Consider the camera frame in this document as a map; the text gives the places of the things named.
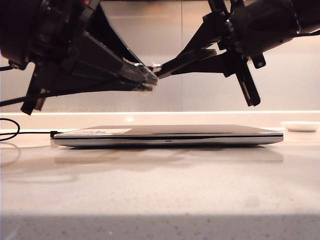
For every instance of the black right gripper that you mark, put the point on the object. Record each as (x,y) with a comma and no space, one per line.
(265,22)

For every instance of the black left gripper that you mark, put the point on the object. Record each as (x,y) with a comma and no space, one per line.
(57,30)

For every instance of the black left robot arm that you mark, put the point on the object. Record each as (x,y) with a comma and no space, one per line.
(12,27)

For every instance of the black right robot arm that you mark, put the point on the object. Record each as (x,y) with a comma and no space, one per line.
(310,15)

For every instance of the white pink laptop sticker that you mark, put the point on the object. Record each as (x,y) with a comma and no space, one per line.
(120,130)

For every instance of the silver Dell laptop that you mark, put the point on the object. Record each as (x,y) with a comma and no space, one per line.
(162,142)

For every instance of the white shallow dish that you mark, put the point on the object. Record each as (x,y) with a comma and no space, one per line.
(298,127)

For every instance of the black right camera mount bracket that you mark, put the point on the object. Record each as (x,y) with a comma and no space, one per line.
(258,61)

